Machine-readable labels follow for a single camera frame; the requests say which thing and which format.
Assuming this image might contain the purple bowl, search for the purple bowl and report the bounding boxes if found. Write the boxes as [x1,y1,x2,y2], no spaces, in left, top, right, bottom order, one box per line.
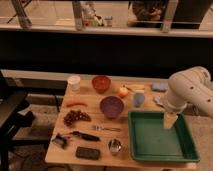
[100,96,124,119]

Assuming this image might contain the green plastic tray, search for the green plastic tray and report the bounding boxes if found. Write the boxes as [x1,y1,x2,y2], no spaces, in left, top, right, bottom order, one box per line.
[128,111,200,163]

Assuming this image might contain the red bowl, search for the red bowl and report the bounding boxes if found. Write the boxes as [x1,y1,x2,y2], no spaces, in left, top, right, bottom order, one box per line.
[92,75,111,94]

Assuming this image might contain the black eraser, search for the black eraser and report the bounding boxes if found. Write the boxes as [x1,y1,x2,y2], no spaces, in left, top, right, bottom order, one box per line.
[75,147,100,160]

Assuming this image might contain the orange apple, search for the orange apple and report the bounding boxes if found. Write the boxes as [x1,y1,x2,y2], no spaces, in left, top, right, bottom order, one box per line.
[118,87,129,98]

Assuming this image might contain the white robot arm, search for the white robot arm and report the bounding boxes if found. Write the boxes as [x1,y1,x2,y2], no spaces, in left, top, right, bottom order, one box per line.
[161,66,213,129]

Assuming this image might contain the orange carrot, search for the orange carrot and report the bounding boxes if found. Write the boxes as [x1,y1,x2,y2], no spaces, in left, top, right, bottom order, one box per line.
[65,100,88,107]

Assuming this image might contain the bunch of dark grapes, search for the bunch of dark grapes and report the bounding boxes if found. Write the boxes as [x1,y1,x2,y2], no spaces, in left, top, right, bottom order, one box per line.
[63,110,91,127]

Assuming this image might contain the grey blue cloth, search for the grey blue cloth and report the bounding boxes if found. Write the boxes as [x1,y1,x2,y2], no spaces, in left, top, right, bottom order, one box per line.
[153,96,163,107]

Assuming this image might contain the small metal cup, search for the small metal cup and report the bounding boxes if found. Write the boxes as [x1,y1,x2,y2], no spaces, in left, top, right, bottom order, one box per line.
[108,139,122,155]

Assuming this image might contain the black binder clip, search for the black binder clip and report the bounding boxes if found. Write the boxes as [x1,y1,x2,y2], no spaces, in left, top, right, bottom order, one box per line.
[52,134,67,149]

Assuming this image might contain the white plastic cup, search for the white plastic cup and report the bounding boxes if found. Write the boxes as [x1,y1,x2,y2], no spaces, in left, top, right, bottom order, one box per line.
[67,75,81,92]

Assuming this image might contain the black chair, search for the black chair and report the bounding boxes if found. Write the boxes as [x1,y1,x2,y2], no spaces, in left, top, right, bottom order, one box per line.
[0,71,35,171]

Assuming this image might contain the blue mug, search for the blue mug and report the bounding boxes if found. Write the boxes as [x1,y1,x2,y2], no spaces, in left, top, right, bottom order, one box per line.
[133,92,145,107]

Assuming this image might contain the blue sponge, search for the blue sponge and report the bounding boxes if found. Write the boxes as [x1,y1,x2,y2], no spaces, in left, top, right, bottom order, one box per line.
[151,82,168,92]

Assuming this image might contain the black handled peeler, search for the black handled peeler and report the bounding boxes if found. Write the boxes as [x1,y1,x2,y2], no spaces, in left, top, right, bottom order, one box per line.
[71,131,100,141]

